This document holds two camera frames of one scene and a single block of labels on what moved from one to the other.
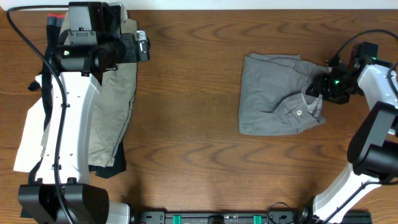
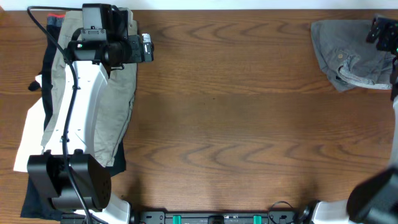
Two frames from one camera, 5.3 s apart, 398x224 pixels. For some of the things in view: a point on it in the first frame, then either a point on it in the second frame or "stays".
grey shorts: (272, 94) → (347, 58)
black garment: (45, 84) stays
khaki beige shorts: (112, 104) stays
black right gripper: (326, 94) → (380, 26)
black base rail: (231, 217) stays
